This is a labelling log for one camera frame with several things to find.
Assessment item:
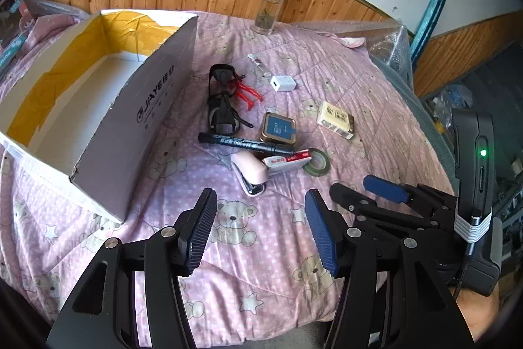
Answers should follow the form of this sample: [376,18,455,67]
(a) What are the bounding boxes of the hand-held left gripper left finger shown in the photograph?
[47,188,218,349]

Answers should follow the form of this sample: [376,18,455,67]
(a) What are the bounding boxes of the pink bear print blanket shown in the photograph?
[0,11,460,337]

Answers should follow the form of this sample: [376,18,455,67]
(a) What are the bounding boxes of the pale yellow small box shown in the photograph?
[316,101,355,140]

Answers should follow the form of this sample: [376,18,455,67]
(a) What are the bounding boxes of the blue square tin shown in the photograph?
[259,112,297,147]

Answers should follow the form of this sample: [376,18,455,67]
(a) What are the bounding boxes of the red and white staples box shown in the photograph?
[261,150,313,176]

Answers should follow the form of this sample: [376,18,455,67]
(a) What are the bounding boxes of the pink stapler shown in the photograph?
[231,151,270,196]

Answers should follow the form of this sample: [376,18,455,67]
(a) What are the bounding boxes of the colourful toy package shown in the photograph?
[0,0,35,76]

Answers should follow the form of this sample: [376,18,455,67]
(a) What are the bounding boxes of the grey cardboard box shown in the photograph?
[0,9,199,225]

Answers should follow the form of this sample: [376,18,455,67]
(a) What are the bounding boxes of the red toy figure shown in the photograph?
[229,75,264,110]

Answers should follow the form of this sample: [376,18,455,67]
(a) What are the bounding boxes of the black cable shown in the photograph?
[451,245,472,297]

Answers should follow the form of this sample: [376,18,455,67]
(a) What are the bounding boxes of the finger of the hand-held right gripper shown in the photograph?
[363,175,457,219]
[329,182,455,240]

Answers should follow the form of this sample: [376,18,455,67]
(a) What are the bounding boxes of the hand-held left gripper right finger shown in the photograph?
[304,189,475,349]

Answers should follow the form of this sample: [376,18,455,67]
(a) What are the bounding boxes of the black sunglasses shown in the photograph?
[207,63,254,135]

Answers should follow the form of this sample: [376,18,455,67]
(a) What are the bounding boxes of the black marker pen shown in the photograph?
[198,132,295,154]

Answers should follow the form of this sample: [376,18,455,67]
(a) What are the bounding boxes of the glass bottle with metal lid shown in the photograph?
[254,0,290,36]

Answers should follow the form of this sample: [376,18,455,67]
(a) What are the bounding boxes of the green tape roll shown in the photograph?
[302,148,331,176]

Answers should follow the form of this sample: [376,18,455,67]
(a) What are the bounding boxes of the white charger plug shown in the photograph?
[270,75,299,93]

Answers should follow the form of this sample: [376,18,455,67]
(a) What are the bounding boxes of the small clear tube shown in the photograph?
[247,54,272,78]

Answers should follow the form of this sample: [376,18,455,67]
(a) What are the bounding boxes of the teal boards against wall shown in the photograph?
[410,0,447,65]

